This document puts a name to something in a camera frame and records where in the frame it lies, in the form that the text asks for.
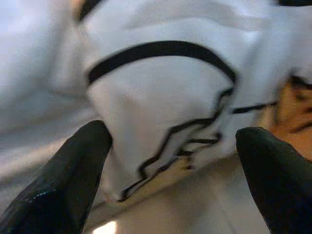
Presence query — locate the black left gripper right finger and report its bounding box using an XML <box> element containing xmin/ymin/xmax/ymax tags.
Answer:
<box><xmin>235</xmin><ymin>127</ymin><xmax>312</xmax><ymax>234</ymax></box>

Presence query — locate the white garment with black trim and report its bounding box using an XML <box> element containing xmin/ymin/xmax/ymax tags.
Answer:
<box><xmin>0</xmin><ymin>0</ymin><xmax>312</xmax><ymax>203</ymax></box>

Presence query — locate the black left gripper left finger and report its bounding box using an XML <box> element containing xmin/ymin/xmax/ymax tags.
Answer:
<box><xmin>0</xmin><ymin>120</ymin><xmax>113</xmax><ymax>234</ymax></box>

